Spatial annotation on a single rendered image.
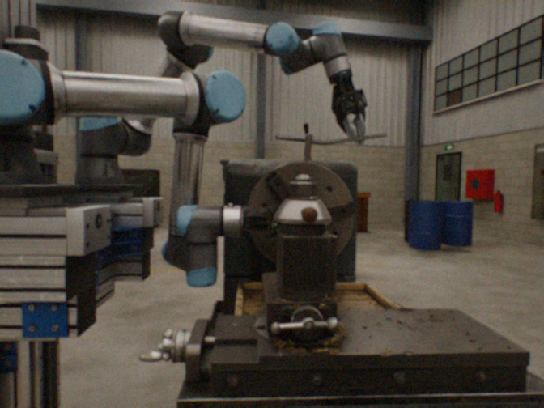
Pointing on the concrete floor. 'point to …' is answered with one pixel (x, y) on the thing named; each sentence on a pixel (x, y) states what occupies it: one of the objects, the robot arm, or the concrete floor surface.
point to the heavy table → (363, 211)
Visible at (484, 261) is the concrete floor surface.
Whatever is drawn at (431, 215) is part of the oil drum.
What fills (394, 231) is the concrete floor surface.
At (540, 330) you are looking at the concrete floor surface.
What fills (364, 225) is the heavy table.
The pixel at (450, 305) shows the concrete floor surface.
